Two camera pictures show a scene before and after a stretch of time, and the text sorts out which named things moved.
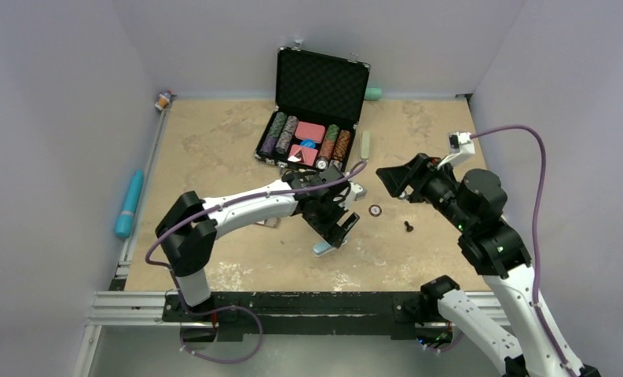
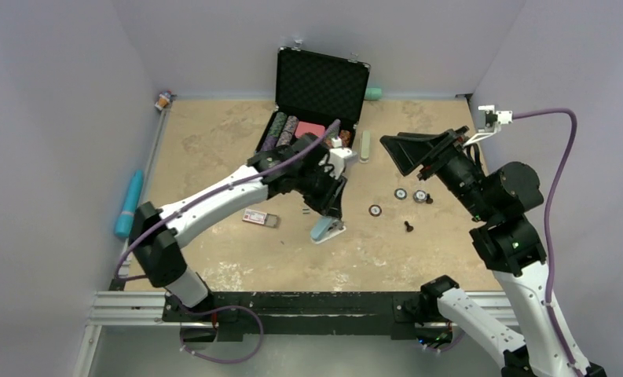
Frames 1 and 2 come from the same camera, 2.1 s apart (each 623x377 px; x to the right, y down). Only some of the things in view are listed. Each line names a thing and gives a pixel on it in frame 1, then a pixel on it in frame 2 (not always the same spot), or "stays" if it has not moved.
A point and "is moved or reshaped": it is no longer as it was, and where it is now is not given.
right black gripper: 415,173 → 409,149
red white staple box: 275,222 stays
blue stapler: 324,247 is moved or reshaped
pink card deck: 310,131 stays
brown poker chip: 375,210 stays
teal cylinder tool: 124,224 stays
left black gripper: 331,232 → 330,204
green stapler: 365,144 stays
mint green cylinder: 373,93 stays
